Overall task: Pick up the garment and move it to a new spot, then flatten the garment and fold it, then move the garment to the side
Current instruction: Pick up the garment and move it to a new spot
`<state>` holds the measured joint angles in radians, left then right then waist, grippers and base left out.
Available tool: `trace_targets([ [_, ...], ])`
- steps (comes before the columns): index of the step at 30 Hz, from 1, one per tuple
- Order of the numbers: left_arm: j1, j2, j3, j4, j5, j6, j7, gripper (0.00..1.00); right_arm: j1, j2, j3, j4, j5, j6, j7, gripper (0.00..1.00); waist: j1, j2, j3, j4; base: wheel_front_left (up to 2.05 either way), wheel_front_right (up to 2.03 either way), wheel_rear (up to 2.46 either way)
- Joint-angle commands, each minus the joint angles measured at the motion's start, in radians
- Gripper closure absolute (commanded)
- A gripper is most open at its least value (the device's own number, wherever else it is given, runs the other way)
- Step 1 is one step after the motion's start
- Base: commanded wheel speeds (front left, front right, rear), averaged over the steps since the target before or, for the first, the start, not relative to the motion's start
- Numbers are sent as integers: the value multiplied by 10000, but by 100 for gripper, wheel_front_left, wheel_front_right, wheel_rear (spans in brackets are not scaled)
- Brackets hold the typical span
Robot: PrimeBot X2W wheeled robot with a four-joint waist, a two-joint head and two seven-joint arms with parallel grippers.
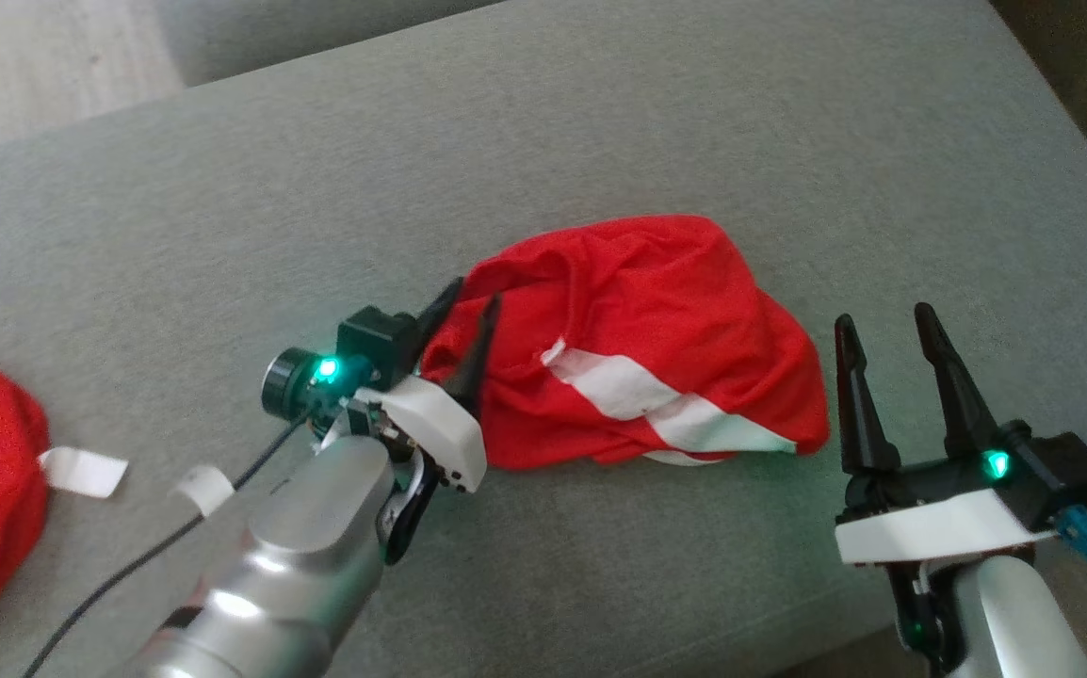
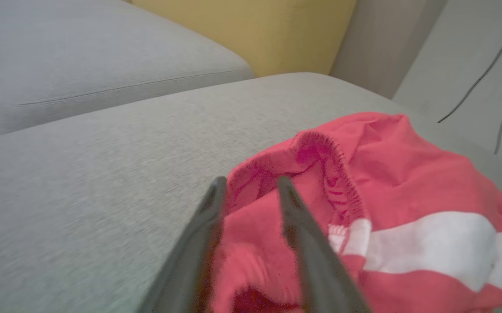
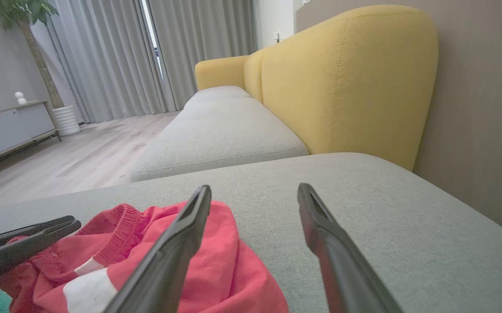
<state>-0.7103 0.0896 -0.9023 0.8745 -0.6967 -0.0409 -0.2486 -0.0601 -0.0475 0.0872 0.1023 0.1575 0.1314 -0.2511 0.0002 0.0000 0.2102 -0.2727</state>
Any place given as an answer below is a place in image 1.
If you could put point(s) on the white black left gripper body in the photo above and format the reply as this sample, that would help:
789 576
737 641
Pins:
440 433

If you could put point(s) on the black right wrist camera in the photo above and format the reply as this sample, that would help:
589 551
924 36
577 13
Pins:
1062 471

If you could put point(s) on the red jersey white stripes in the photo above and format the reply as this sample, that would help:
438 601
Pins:
657 301

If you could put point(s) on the grey piped sofa cushion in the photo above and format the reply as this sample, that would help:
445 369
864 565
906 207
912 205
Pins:
317 33

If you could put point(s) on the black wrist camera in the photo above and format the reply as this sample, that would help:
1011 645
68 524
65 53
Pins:
1062 471
374 339

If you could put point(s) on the grey fabric sofa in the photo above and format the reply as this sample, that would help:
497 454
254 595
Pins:
600 141

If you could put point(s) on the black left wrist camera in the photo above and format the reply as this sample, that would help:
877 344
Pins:
374 339

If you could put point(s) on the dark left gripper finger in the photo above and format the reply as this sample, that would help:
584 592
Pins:
435 315
476 372

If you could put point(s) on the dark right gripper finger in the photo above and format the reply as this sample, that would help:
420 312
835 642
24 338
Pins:
862 405
958 395

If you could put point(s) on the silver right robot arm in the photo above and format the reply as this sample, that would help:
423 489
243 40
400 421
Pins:
1014 621

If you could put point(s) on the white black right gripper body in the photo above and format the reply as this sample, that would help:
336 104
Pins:
930 527

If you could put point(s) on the flat white fabric label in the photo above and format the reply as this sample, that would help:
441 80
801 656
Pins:
82 471

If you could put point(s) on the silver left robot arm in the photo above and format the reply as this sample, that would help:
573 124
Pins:
289 556

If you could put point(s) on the looped white fabric label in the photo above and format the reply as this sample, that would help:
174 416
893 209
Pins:
209 485

